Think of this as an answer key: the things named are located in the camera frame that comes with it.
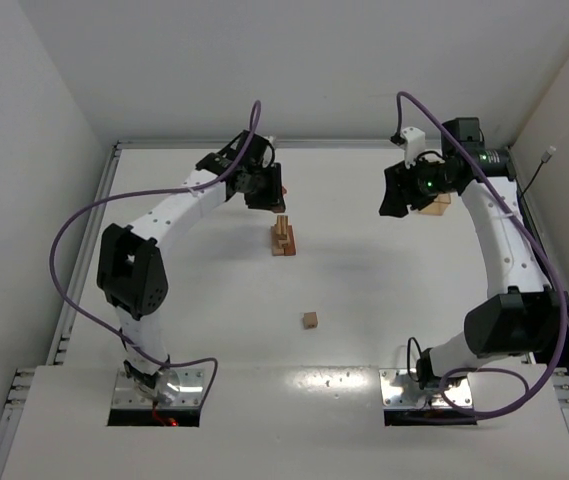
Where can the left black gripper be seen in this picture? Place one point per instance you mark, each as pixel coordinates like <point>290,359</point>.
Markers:
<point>266,190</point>

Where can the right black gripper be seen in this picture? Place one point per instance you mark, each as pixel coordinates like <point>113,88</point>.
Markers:
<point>401,186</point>

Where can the clear amber plastic box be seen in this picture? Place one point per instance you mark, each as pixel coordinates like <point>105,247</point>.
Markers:
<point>438,206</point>

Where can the light long wood block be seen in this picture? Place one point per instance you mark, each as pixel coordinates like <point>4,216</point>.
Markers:
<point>276,248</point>

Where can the reddish long wood block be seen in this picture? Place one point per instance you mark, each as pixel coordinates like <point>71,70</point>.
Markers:
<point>290,247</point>

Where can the small light wood cube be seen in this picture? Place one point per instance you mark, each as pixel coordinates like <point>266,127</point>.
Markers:
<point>310,320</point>

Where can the reddish arch wood block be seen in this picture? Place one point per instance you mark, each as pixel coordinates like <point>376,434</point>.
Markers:
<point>279,205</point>

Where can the striped zebrawood block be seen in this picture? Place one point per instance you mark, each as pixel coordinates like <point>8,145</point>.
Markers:
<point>282,223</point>

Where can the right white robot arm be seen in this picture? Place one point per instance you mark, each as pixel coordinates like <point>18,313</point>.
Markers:
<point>521,313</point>

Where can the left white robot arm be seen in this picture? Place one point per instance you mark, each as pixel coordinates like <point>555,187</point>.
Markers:
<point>132,258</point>

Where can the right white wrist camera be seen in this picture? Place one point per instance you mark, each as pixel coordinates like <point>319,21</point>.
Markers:
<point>412,141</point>

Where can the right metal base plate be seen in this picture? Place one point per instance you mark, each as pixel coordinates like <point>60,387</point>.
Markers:
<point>400,393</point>

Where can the metal base plate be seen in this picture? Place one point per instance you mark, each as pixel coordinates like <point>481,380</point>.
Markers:
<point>400,393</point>
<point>180,389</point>

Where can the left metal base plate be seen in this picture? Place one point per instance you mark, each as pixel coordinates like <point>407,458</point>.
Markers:
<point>180,389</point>

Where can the aluminium table frame rail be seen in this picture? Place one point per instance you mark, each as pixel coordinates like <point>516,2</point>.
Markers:
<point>290,402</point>

